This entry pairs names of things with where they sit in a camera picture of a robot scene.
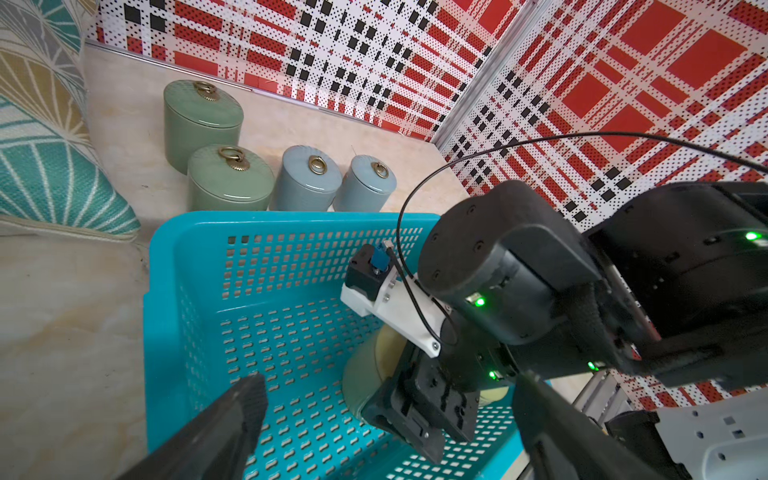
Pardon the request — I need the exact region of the geometric fan pattern pillow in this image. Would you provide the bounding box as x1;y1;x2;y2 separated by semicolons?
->
1;1;141;242

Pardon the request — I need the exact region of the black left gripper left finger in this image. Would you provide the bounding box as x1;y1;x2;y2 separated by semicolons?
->
121;374;268;479

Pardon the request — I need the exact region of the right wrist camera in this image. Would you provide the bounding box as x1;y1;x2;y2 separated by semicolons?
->
340;242;448;358

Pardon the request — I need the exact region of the blue-grey tea canister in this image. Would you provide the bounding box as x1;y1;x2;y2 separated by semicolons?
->
332;155;397;212
270;145;342;211

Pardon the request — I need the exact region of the dark green tea canister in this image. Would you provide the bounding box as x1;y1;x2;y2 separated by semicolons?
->
187;145;275;211
163;80;244;175

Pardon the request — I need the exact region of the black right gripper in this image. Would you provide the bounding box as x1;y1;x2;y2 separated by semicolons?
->
384;181;606;463

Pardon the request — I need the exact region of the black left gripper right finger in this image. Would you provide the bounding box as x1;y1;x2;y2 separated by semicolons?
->
512;372;660;479

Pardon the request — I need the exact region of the teal plastic basket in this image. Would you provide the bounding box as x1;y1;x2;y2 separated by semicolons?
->
143;211;522;479

